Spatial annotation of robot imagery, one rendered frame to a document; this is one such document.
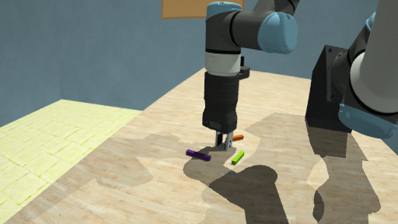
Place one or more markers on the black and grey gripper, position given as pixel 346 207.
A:
pixel 221 90

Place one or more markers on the lime green rod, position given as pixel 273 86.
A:
pixel 238 157

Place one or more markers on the orange rod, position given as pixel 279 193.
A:
pixel 237 137

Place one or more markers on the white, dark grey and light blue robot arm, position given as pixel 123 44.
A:
pixel 370 93

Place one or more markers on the purple rod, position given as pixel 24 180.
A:
pixel 198 155

